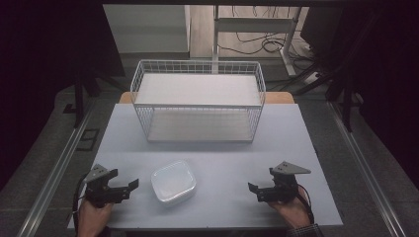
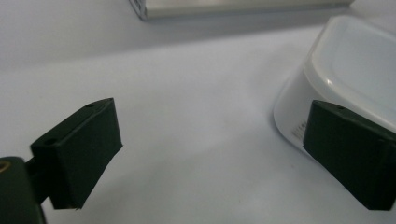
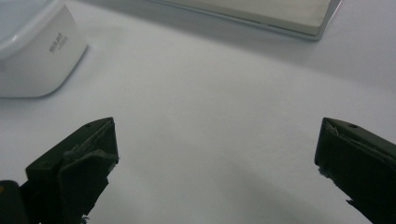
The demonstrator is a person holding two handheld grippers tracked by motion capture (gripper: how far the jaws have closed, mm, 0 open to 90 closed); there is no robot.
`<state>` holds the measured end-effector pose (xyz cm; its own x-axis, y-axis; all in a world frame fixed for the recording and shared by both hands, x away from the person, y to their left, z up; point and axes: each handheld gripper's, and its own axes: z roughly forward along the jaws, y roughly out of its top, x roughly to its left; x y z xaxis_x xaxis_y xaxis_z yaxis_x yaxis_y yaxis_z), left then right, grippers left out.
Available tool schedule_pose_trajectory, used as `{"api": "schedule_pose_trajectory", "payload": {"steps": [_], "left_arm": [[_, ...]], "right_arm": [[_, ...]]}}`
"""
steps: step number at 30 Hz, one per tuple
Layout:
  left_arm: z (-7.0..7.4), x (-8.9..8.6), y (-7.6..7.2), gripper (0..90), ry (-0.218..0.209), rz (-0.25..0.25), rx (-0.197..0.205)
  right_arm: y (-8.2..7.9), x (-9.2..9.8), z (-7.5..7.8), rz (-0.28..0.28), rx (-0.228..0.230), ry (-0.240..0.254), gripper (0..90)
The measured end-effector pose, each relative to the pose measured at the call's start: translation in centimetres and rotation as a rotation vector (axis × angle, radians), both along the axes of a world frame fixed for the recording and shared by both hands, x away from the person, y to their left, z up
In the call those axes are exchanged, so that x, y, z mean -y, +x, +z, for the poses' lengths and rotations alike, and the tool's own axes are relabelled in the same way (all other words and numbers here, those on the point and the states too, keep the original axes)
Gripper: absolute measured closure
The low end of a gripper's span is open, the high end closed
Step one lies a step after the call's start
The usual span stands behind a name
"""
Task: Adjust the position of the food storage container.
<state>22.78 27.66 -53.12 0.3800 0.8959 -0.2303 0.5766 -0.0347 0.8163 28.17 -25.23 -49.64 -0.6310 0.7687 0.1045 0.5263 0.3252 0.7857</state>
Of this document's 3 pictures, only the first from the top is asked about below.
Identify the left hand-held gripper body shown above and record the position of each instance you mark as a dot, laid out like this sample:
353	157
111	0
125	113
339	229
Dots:
102	191

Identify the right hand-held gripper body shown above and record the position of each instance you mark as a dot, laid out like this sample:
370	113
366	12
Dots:
283	184

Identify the white plastic square container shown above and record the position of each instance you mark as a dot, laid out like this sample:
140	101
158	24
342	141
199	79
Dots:
173	181

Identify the person's left hand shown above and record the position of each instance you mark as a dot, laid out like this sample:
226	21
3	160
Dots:
94	217

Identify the person's right hand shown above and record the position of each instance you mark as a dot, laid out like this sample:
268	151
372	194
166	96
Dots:
293	212

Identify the person's checked sleeve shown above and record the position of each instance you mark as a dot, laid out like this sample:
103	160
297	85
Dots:
306	231

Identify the black metal stand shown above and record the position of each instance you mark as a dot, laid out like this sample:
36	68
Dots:
342	85
79	95

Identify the white power strip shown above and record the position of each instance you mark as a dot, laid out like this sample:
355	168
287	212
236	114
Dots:
312	78

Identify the dark curtain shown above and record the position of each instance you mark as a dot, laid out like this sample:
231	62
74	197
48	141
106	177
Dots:
39	65
388	82

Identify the white cabinet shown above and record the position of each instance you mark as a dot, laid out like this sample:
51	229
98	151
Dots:
148	29

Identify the black floor bracket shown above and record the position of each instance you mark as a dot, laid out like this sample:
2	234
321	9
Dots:
88	140

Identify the aluminium floor rail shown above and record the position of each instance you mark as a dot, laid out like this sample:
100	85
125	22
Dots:
56	171
365	171

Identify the white metal desk frame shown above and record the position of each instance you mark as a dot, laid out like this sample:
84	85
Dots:
253	24

